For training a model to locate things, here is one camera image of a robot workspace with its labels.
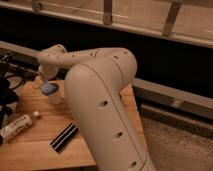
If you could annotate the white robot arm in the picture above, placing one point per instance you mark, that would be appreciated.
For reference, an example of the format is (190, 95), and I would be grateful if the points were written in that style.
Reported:
(92, 88)

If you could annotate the black striped rectangular block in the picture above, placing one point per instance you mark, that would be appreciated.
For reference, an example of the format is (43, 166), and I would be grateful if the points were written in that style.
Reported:
(59, 143)

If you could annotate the white tube bottle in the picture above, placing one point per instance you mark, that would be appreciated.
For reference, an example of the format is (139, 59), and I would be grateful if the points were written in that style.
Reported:
(17, 126)

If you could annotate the black equipment with cables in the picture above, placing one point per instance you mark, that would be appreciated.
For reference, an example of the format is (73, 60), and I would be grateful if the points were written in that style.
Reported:
(8, 97)

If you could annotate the metal window frame railing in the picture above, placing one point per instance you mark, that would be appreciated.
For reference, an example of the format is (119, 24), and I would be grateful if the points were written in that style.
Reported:
(188, 21)

